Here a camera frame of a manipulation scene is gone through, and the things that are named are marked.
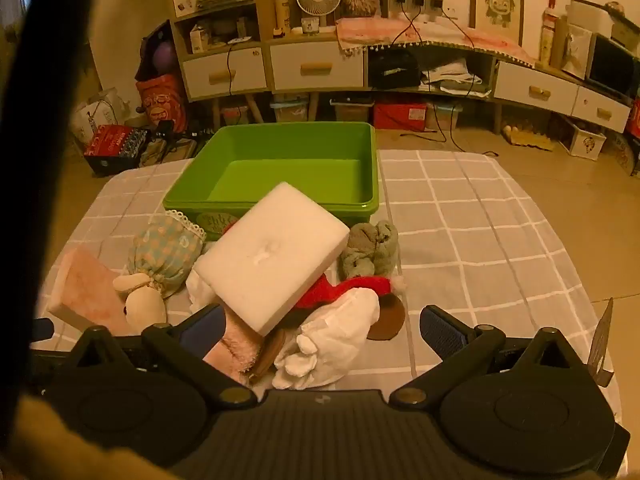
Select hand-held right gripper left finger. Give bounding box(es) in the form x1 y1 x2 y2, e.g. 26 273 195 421
60 304 258 408

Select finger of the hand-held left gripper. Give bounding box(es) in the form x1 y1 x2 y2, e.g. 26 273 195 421
30 317 56 344

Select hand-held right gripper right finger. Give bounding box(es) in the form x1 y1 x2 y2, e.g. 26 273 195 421
389 304 583 409

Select pink fluffy slipper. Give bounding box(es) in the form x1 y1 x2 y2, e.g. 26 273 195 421
202 310 267 387

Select white cloth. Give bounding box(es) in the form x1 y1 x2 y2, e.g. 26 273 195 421
186 259 222 312
272 290 381 391

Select brown round coaster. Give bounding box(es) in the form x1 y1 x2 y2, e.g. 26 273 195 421
367 294 407 342
249 330 289 386

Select pink sponge block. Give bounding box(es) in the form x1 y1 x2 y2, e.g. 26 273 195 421
47 247 132 336

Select rag doll checked dress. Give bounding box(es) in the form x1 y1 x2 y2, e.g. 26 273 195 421
112 209 207 333

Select white foam block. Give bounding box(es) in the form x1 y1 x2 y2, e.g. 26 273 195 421
195 181 351 337

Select white plush red santa hat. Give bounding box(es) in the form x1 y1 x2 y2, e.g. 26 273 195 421
222 222 407 312

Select grey towel plush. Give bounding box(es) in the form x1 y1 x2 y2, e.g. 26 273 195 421
337 220 401 281

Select green plastic box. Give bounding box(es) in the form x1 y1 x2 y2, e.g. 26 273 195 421
162 121 383 241

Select grey checked tablecloth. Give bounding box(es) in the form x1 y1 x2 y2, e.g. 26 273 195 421
35 149 623 421

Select beige blurred object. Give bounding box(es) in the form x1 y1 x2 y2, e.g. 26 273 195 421
0 394 173 480

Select red patterned gift box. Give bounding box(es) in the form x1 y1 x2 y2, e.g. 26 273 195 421
83 125 151 177

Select egg tray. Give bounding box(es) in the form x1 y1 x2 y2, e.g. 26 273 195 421
502 122 556 152

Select clear storage box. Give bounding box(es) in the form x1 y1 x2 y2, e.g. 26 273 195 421
425 102 464 131
270 95 311 124
330 99 375 124

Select red cardboard box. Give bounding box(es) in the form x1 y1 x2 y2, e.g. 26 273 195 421
373 101 429 132

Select white shopping bag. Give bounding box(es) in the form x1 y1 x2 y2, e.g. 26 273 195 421
70 87 132 144

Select red paper bag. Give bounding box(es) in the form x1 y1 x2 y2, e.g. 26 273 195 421
136 74 189 134

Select white printed box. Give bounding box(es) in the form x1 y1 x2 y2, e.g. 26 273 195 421
559 115 607 161

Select pile of papers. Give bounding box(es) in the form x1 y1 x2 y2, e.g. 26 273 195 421
420 57 494 99

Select black printer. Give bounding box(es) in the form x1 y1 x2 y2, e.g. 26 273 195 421
369 50 422 89

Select wooden shelf cabinet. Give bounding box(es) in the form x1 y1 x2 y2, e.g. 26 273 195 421
166 0 636 136

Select purple ball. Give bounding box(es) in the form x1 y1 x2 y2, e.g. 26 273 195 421
154 40 177 74

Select pink cloth runner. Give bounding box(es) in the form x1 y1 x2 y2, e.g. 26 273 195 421
335 16 537 68

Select tall cartons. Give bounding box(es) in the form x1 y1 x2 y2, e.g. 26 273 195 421
540 7 559 66

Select black microwave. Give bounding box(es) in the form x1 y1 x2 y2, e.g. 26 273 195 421
585 32 640 102

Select yellow bottle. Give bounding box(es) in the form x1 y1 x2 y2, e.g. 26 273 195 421
274 0 292 36

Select framed cartoon picture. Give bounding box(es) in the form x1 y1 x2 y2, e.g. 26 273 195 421
470 0 525 47

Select white appliance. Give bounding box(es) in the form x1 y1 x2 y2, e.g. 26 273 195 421
570 0 619 36

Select black strap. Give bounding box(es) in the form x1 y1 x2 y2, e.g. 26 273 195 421
0 0 108 403

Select white drawer wooden handle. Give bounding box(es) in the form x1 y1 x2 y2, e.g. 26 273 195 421
571 85 632 134
270 39 365 92
493 60 581 114
181 46 269 100

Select white wall sockets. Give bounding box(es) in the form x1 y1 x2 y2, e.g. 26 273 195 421
389 0 458 18

